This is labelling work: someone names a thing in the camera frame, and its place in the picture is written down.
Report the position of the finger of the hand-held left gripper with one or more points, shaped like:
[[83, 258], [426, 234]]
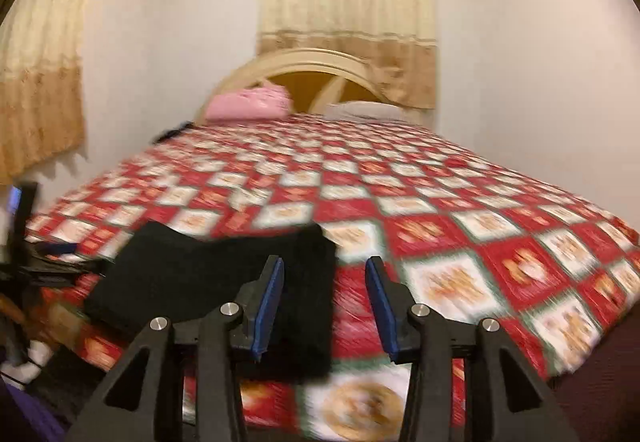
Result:
[[25, 217]]

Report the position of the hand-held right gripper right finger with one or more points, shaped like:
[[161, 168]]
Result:
[[382, 307]]

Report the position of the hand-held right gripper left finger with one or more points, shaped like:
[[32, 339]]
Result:
[[267, 307]]

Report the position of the black pants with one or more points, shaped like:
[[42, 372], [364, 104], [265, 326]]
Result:
[[210, 277]]

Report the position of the red checkered printed bedspread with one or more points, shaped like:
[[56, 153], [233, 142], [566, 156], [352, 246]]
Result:
[[425, 202]]

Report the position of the person's purple clothing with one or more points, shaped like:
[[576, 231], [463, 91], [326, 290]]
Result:
[[25, 414]]

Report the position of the beige floral curtain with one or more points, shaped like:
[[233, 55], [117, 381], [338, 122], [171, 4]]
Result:
[[40, 72], [350, 12]]

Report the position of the striped pillow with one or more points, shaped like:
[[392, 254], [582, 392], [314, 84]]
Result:
[[365, 109]]

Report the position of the pink pillow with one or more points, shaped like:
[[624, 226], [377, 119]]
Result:
[[250, 103]]

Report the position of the cream wooden headboard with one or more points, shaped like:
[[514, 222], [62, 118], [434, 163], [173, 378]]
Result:
[[320, 77]]

